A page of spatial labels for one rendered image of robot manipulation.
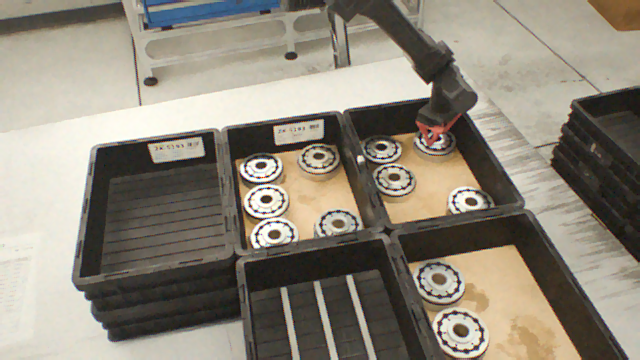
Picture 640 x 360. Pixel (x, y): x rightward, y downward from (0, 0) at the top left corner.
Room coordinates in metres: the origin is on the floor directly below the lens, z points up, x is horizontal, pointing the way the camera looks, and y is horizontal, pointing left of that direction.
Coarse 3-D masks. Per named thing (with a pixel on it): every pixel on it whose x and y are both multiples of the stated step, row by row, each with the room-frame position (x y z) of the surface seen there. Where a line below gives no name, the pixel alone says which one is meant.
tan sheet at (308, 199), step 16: (240, 160) 0.99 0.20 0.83; (288, 160) 0.98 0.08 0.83; (288, 176) 0.93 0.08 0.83; (336, 176) 0.92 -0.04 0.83; (240, 192) 0.88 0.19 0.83; (288, 192) 0.87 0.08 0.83; (304, 192) 0.87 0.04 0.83; (320, 192) 0.87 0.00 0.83; (336, 192) 0.87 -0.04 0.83; (304, 208) 0.82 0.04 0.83; (320, 208) 0.82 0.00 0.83; (352, 208) 0.82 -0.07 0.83; (304, 224) 0.77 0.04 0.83
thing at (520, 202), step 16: (352, 112) 1.05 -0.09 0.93; (464, 112) 1.03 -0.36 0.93; (352, 128) 0.99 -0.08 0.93; (496, 160) 0.86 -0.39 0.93; (368, 176) 0.82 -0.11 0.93; (512, 192) 0.76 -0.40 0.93; (384, 208) 0.72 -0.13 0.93; (496, 208) 0.72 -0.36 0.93; (512, 208) 0.72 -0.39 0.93; (400, 224) 0.68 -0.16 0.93; (416, 224) 0.68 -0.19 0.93
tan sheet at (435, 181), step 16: (400, 144) 1.03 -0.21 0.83; (416, 160) 0.97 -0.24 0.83; (448, 160) 0.97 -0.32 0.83; (416, 176) 0.91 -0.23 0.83; (432, 176) 0.91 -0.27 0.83; (448, 176) 0.91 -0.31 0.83; (464, 176) 0.91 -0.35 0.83; (416, 192) 0.86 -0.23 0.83; (432, 192) 0.86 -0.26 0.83; (448, 192) 0.86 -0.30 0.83; (400, 208) 0.81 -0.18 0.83; (416, 208) 0.81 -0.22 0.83; (432, 208) 0.81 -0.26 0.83
